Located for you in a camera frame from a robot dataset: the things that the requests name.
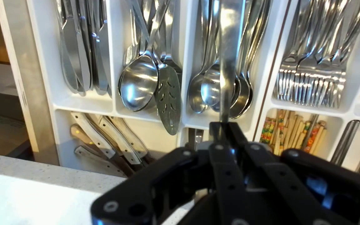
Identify open white kitchen drawer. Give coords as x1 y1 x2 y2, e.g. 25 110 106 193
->
0 0 360 174

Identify silver spoon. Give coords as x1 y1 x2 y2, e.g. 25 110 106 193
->
220 0 245 123

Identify white cutlery tray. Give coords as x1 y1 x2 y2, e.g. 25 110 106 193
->
25 0 360 173

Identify pile of silver spoons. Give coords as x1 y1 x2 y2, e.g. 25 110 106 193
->
188 0 270 119

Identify slotted silver server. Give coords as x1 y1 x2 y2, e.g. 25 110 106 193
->
129 0 183 137

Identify pile of silver knives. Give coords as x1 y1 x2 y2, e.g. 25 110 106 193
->
56 0 111 95

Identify pile of silver forks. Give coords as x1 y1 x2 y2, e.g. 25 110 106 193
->
274 0 360 109

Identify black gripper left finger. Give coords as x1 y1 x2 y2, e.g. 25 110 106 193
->
209 123 248 225

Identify patterned chopsticks bundle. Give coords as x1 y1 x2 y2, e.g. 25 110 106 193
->
260 109 329 155

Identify wooden handled knives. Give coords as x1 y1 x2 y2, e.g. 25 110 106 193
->
70 113 148 177

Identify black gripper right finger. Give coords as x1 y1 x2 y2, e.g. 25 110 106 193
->
225 123 339 225

